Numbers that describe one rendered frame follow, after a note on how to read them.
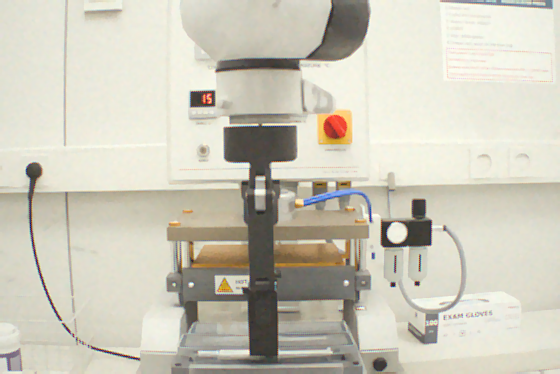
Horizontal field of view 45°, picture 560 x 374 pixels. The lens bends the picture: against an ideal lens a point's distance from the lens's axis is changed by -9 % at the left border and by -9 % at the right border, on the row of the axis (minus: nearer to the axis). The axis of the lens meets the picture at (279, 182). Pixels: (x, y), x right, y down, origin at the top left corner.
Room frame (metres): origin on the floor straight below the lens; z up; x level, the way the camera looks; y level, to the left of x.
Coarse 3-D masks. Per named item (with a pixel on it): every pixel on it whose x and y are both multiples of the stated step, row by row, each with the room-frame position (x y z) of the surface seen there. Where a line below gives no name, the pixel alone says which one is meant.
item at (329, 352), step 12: (180, 348) 0.72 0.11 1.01; (192, 348) 0.72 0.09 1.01; (204, 348) 0.72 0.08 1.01; (216, 348) 0.72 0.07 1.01; (228, 348) 0.72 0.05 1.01; (240, 348) 0.72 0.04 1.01; (288, 348) 0.72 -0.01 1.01; (300, 348) 0.72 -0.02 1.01; (312, 348) 0.72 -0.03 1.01; (324, 348) 0.72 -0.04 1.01; (336, 348) 0.72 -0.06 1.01; (348, 348) 0.72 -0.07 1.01; (192, 360) 0.73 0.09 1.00; (204, 360) 0.73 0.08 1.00; (216, 360) 0.73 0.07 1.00; (228, 360) 0.73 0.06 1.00; (240, 360) 0.73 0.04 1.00; (252, 360) 0.73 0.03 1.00; (264, 360) 0.73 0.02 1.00; (276, 360) 0.73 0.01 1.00; (288, 360) 0.73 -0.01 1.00; (300, 360) 0.73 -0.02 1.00; (312, 360) 0.73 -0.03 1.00; (324, 360) 0.73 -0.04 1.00; (336, 360) 0.74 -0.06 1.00
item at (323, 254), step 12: (204, 252) 1.06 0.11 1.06; (216, 252) 1.06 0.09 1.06; (228, 252) 1.06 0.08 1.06; (240, 252) 1.06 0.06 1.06; (276, 252) 1.04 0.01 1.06; (288, 252) 1.06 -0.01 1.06; (300, 252) 1.06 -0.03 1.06; (312, 252) 1.06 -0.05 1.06; (324, 252) 1.05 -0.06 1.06; (336, 252) 1.05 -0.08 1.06; (192, 264) 0.97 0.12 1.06; (204, 264) 0.97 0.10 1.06; (216, 264) 0.97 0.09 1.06; (228, 264) 0.97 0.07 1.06; (240, 264) 0.97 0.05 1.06; (276, 264) 0.97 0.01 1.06; (288, 264) 0.97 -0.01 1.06; (300, 264) 0.97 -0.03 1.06; (312, 264) 0.97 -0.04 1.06; (324, 264) 0.97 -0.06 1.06; (336, 264) 0.97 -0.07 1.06
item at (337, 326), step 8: (192, 328) 0.84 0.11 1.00; (200, 328) 0.84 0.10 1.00; (208, 328) 0.84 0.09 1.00; (216, 328) 0.84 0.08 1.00; (224, 328) 0.84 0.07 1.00; (232, 328) 0.84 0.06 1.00; (240, 328) 0.84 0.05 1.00; (280, 328) 0.84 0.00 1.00; (288, 328) 0.84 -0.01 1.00; (296, 328) 0.84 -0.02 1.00; (304, 328) 0.84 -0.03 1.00; (312, 328) 0.84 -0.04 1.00; (320, 328) 0.83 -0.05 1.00; (328, 328) 0.83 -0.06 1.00; (336, 328) 0.83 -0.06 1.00; (344, 328) 0.83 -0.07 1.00
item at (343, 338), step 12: (192, 336) 0.77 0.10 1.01; (204, 336) 0.77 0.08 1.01; (216, 336) 0.77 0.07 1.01; (228, 336) 0.77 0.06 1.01; (240, 336) 0.77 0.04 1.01; (288, 336) 0.77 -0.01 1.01; (300, 336) 0.77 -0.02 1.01; (312, 336) 0.77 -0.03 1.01; (324, 336) 0.76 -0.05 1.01; (336, 336) 0.76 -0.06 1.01; (348, 336) 0.76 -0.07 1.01
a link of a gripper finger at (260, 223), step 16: (272, 192) 0.69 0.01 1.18; (272, 208) 0.69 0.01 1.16; (256, 224) 0.69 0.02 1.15; (272, 224) 0.69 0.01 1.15; (256, 240) 0.69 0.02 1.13; (272, 240) 0.69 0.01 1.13; (256, 256) 0.69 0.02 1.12; (272, 256) 0.69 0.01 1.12; (256, 272) 0.69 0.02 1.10; (272, 272) 0.69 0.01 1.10; (256, 288) 0.69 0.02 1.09; (272, 288) 0.69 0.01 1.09
